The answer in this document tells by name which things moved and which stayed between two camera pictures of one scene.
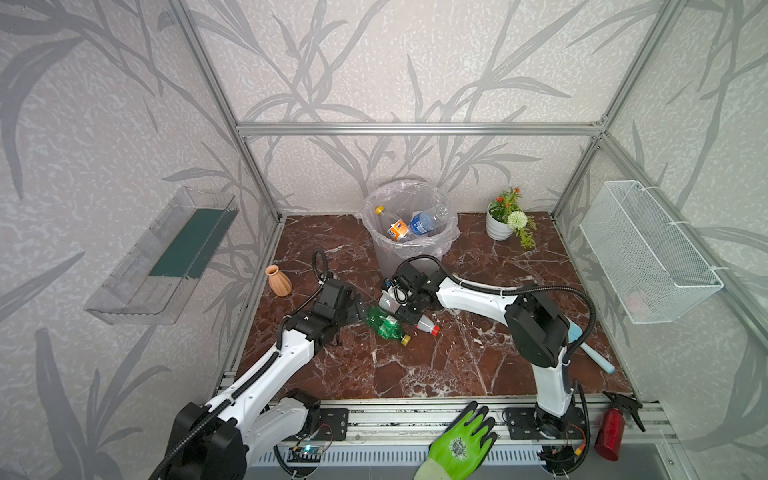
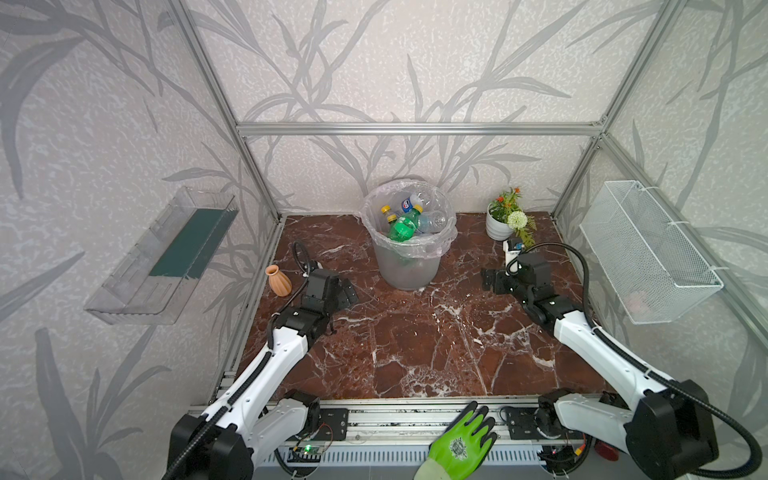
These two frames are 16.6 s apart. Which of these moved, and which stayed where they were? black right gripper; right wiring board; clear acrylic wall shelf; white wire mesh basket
Moved: black right gripper
Stayed: white wire mesh basket; right wiring board; clear acrylic wall shelf
